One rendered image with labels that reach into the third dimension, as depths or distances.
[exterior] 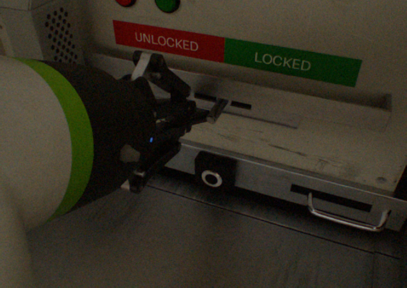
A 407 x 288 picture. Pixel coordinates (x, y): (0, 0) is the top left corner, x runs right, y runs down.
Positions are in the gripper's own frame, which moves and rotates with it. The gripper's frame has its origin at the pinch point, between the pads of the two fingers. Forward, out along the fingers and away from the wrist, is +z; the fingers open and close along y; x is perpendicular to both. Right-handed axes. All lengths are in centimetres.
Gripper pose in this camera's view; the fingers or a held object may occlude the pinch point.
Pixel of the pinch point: (188, 115)
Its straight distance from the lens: 45.1
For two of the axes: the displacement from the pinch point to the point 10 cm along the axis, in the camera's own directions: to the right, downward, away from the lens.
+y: -1.8, 9.7, 1.7
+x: 9.3, 2.3, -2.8
